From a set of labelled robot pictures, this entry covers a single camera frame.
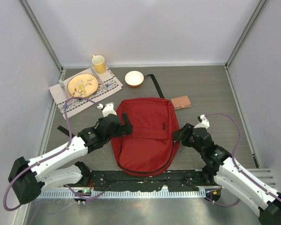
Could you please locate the orange white bowl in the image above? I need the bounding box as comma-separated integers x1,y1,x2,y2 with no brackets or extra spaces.
125,71,144,88

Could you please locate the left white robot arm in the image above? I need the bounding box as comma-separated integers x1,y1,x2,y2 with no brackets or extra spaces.
8,113,133,205

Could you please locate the pink handled fork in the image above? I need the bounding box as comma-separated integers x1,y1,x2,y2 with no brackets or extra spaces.
58,79,72,100

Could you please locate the aluminium front rail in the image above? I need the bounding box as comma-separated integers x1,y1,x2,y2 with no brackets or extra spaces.
37,168,277,190

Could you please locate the yellow bird plate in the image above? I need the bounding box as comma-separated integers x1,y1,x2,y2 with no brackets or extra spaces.
67,73,99,98

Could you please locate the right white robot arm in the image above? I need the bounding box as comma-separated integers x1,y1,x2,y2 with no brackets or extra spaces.
173,124,281,225

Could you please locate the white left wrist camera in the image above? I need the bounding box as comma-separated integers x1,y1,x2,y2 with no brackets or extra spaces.
97,102,117,117

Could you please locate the red student backpack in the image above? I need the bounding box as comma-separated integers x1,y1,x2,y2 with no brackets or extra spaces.
57,74,180,177

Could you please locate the pink handled knife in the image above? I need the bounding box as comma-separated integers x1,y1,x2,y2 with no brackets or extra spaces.
90,68,109,91

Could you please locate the yellow mug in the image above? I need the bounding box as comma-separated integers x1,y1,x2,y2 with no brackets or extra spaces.
92,55,106,74

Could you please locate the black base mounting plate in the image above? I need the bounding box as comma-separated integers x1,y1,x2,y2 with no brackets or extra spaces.
63,170,225,192

